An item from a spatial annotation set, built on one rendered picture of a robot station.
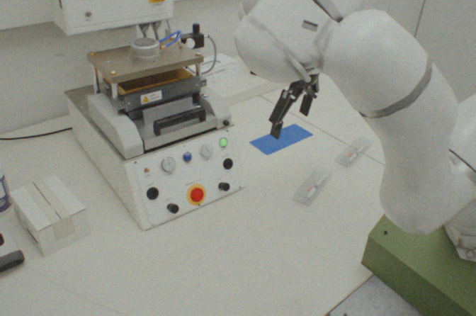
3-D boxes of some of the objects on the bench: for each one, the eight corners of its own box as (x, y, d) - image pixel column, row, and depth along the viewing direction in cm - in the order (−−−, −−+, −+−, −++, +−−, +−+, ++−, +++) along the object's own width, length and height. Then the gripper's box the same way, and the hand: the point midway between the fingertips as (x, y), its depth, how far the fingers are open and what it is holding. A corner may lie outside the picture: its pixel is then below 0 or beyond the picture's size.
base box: (74, 138, 147) (65, 93, 138) (171, 110, 167) (168, 69, 157) (143, 232, 112) (137, 180, 102) (256, 183, 131) (260, 135, 122)
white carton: (178, 81, 178) (177, 64, 174) (219, 67, 192) (219, 52, 188) (196, 91, 171) (196, 74, 167) (238, 76, 184) (239, 60, 181)
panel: (150, 228, 112) (131, 161, 109) (241, 188, 128) (228, 127, 124) (153, 229, 111) (134, 161, 107) (245, 189, 126) (231, 128, 122)
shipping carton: (15, 217, 115) (7, 190, 110) (64, 197, 122) (58, 172, 117) (40, 259, 103) (32, 232, 98) (91, 235, 110) (86, 209, 105)
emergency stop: (190, 202, 119) (187, 190, 118) (202, 198, 121) (199, 184, 120) (193, 204, 118) (190, 190, 117) (205, 199, 120) (202, 185, 119)
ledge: (151, 90, 181) (151, 80, 178) (290, 49, 227) (291, 40, 225) (192, 119, 162) (192, 108, 159) (335, 68, 208) (336, 59, 206)
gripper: (286, 96, 100) (271, 154, 116) (344, 54, 113) (324, 111, 129) (262, 79, 103) (251, 139, 119) (321, 40, 117) (304, 98, 132)
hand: (290, 122), depth 123 cm, fingers open, 13 cm apart
